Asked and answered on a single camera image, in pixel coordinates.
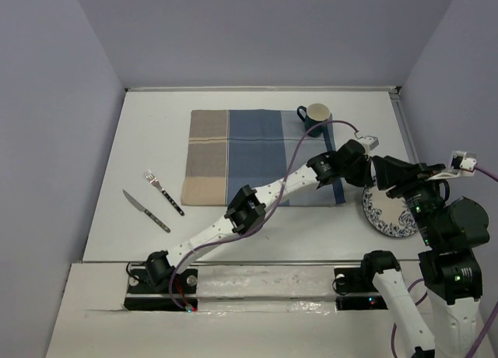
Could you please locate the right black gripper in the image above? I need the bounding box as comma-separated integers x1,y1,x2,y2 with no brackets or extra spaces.
371,153,445,244

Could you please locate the blue floral plate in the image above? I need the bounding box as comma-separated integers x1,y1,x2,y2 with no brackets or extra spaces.
362,186,419,239

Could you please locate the green mug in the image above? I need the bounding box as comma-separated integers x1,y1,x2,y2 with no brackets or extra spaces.
296,104,331,138

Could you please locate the blue and beige cloth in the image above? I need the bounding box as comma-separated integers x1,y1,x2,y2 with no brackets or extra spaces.
181,109,337,206

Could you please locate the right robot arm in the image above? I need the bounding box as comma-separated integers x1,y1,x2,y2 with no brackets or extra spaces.
358,151,489,357

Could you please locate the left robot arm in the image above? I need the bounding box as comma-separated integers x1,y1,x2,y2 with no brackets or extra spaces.
136,136,378,293

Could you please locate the metal fork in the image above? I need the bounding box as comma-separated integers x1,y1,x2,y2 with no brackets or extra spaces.
144,170,185,216

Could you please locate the metal knife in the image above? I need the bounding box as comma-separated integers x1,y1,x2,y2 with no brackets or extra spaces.
122,189,170,233

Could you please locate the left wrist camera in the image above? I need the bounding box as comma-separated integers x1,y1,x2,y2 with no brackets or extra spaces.
356,135,379,152

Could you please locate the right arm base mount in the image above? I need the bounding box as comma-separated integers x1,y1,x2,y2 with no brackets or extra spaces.
331,267,388,311

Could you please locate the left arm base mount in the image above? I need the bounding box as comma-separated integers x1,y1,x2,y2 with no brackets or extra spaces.
124,266,199,312

